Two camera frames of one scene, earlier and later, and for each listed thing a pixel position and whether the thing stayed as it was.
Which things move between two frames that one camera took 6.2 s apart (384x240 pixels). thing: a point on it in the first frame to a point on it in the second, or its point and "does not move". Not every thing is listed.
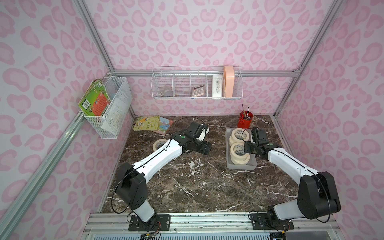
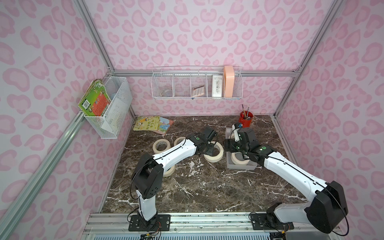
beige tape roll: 237,159 does not move
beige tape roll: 237,154 to 215,159
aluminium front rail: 115,226 does not move
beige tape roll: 155,142 does not move
